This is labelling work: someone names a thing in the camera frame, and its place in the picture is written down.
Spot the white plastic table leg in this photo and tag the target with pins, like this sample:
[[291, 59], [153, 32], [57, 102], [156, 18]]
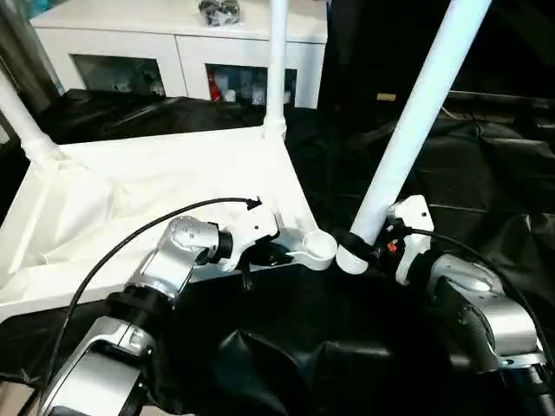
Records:
[[17, 112], [412, 108], [277, 65]]

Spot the white plastic table top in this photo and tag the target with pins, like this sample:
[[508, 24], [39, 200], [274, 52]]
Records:
[[130, 173]]

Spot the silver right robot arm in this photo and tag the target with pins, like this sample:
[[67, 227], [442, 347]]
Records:
[[477, 303]]

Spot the black work mat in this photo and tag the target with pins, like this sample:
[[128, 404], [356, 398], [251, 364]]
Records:
[[477, 173]]

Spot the small tan label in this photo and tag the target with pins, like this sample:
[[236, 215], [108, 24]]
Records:
[[386, 97]]

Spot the black backdrop cloth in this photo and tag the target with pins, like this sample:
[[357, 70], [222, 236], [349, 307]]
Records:
[[368, 43]]

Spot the grey crumpled bag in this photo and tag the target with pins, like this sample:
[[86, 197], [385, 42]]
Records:
[[219, 11]]

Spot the white glass-door sideboard cabinet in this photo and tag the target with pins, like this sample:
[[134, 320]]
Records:
[[130, 34]]

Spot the grey metal rack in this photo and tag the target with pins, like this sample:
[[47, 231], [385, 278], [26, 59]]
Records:
[[17, 34]]

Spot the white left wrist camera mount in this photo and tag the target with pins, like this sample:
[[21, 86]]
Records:
[[251, 225]]

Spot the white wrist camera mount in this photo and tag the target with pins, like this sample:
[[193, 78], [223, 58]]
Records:
[[251, 225], [412, 212]]

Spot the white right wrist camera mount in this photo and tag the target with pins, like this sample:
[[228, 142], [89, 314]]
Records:
[[412, 212]]

